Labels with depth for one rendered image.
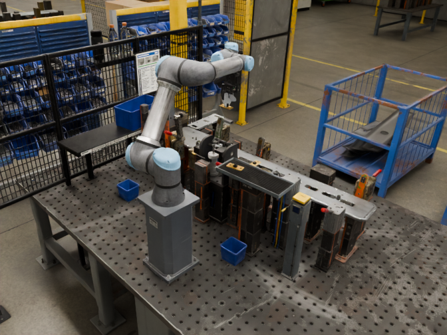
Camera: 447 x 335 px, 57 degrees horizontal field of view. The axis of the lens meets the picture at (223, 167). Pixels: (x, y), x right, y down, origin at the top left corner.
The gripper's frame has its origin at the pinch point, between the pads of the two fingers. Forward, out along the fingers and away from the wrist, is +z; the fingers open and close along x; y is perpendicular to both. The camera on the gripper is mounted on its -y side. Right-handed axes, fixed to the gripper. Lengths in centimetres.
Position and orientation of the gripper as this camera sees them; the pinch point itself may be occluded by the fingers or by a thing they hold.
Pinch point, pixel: (226, 104)
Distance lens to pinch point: 242.6
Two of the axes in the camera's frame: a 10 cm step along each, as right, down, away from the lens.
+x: 6.7, -3.6, 6.5
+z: -0.3, 8.6, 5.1
